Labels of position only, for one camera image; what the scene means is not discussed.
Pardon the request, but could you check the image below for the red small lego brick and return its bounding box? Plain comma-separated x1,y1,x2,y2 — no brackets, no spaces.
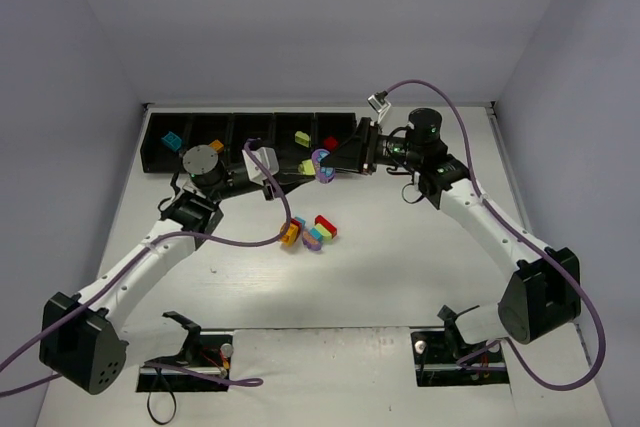
322,136,339,152

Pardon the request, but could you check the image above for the green lego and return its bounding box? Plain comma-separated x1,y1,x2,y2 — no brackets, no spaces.
298,159,316,177

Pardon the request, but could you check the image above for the purple heart lego plate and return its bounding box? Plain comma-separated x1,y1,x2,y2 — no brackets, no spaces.
311,148,335,184

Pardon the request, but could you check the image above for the lime green lego brick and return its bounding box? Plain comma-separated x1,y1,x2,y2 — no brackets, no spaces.
294,131,311,148

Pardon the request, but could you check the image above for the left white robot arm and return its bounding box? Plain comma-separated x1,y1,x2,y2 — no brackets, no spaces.
38,139,307,395

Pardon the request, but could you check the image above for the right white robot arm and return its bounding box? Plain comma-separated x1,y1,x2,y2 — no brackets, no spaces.
321,108,582,345

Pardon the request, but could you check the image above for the orange long lego brick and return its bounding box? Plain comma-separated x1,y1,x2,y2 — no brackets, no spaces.
209,140,224,153

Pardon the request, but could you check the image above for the red long lego brick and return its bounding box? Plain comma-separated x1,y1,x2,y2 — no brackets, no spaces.
314,215,337,238

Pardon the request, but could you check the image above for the teal pink lego brick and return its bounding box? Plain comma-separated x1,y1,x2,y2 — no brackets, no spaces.
293,216,324,243

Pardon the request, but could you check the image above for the orange yellow lego brick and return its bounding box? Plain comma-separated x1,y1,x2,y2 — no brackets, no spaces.
279,218,302,247

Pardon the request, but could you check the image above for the yellow green lego brick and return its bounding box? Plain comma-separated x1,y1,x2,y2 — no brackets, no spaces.
315,224,334,242

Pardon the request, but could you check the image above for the purple oval lego piece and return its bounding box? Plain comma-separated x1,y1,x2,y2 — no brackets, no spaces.
302,233,322,252

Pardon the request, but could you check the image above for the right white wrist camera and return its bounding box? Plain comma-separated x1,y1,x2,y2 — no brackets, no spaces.
367,90,392,125

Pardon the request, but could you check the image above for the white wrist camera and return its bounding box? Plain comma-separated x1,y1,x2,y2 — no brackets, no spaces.
242,147,280,185
367,90,392,125

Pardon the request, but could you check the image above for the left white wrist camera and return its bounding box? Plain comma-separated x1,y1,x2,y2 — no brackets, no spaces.
242,147,280,185

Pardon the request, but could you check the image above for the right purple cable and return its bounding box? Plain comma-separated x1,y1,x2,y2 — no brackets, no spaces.
384,79,607,390

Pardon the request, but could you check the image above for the purple cable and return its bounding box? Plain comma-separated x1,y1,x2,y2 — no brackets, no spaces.
384,79,607,390
0,137,294,398

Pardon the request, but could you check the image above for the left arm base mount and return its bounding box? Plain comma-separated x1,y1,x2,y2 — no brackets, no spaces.
136,311,234,393

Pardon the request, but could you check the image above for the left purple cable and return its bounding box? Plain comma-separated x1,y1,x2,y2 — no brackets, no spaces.
0,137,294,398

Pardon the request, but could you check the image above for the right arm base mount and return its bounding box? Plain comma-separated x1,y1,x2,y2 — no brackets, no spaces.
410,329,510,388

